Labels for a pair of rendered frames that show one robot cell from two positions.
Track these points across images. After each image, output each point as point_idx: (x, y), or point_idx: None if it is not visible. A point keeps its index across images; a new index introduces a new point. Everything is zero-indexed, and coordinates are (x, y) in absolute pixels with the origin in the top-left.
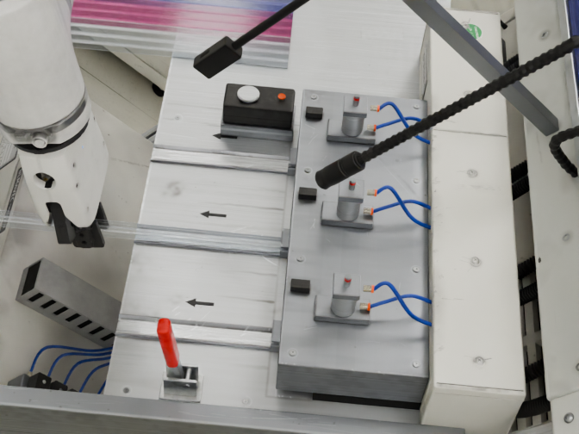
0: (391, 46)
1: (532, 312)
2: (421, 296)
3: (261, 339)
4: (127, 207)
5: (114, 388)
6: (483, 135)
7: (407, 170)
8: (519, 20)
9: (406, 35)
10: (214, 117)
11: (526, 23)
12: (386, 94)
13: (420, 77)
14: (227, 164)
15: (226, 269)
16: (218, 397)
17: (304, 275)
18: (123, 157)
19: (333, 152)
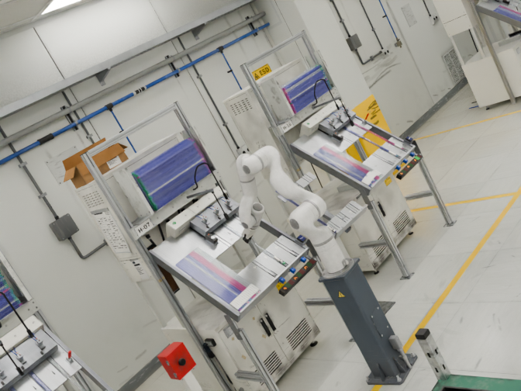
0: (177, 242)
1: None
2: (219, 198)
3: (236, 216)
4: (213, 315)
5: None
6: (190, 209)
7: (203, 214)
8: (170, 214)
9: (173, 243)
10: (216, 246)
11: (170, 212)
12: (187, 236)
13: (180, 233)
14: (221, 238)
15: (233, 226)
16: None
17: (229, 210)
18: (207, 323)
19: (210, 221)
